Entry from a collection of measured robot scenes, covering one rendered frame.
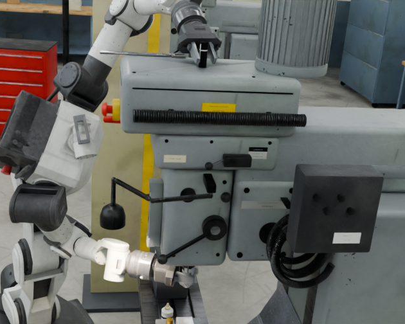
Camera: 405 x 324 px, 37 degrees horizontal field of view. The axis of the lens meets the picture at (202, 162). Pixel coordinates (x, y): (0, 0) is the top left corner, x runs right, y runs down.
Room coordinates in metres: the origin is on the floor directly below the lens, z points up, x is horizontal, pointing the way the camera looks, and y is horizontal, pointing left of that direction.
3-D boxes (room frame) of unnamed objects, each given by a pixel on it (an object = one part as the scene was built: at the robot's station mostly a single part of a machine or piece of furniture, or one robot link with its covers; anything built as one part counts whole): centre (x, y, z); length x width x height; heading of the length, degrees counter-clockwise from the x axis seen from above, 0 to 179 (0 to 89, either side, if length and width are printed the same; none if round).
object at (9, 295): (2.19, 0.69, 0.68); 0.21 x 0.20 x 0.13; 33
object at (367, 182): (1.36, -0.33, 1.62); 0.20 x 0.09 x 0.21; 100
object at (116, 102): (1.60, 0.25, 1.76); 0.06 x 0.02 x 0.06; 10
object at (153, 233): (1.62, 0.13, 1.45); 0.04 x 0.04 x 0.21; 10
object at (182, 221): (1.64, 0.02, 1.47); 0.21 x 0.19 x 0.32; 10
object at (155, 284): (2.05, 0.10, 1.03); 0.22 x 0.12 x 0.20; 13
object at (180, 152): (1.65, -0.02, 1.68); 0.34 x 0.24 x 0.10; 100
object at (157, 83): (1.65, 0.01, 1.81); 0.47 x 0.26 x 0.16; 100
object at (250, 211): (1.67, -0.17, 1.47); 0.24 x 0.19 x 0.26; 10
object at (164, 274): (1.66, 0.11, 1.23); 0.13 x 0.12 x 0.10; 170
